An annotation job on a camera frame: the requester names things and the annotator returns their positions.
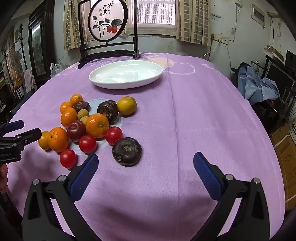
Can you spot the standing fan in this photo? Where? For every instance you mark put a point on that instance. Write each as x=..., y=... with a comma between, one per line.
x=16, y=60

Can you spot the red cherry tomato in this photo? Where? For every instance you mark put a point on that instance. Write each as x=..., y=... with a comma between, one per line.
x=87, y=144
x=68, y=158
x=114, y=135

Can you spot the purple tablecloth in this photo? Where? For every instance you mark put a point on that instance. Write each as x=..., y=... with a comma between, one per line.
x=185, y=115

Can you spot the person's left hand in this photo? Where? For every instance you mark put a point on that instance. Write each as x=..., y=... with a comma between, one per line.
x=3, y=177

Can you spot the cardboard box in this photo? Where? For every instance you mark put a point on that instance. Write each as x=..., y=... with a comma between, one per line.
x=286, y=162

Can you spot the white wall vent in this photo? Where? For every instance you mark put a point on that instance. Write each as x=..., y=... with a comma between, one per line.
x=258, y=15

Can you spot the small round kumquat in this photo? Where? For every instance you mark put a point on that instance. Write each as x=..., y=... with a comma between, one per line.
x=76, y=99
x=65, y=107
x=44, y=140

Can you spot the tan longan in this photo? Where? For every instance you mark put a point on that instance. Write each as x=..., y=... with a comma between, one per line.
x=82, y=114
x=83, y=120

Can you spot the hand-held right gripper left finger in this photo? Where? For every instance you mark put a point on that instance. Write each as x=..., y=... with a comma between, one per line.
x=84, y=176

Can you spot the pink hanging cloth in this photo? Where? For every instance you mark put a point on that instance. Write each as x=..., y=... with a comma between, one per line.
x=29, y=80

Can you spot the dark water chestnut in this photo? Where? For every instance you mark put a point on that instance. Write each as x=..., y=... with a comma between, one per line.
x=82, y=106
x=127, y=151
x=108, y=111

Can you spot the round painted table screen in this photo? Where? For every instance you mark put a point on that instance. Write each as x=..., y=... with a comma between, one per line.
x=106, y=20

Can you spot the window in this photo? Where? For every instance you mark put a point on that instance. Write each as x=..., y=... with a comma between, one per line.
x=155, y=11

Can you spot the beige checked curtain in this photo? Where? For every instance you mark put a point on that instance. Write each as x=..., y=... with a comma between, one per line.
x=70, y=27
x=194, y=23

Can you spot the black monitor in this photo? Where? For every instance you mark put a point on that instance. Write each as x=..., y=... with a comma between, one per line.
x=281, y=71

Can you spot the blue clothes pile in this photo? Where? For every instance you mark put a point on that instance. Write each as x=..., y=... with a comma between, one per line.
x=256, y=85

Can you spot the yellow round orange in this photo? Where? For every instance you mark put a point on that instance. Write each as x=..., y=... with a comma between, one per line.
x=126, y=105

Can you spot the orange mandarin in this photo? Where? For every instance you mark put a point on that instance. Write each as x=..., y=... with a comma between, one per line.
x=97, y=125
x=68, y=117
x=58, y=139

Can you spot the white plastic bag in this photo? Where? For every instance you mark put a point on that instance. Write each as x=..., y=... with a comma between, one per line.
x=56, y=69

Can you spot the white oval plate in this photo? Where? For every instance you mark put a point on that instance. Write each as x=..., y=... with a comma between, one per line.
x=126, y=74

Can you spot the white wall socket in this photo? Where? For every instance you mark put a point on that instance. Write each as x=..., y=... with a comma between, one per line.
x=220, y=39

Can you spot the dark wooden framed painting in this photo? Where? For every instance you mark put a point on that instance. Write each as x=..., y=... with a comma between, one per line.
x=37, y=46

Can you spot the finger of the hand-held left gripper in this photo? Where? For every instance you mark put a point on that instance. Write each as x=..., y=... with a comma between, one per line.
x=29, y=136
x=13, y=125

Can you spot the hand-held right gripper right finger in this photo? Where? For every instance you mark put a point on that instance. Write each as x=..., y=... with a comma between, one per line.
x=207, y=176

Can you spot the dark red plum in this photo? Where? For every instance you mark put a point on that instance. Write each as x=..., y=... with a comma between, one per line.
x=76, y=130

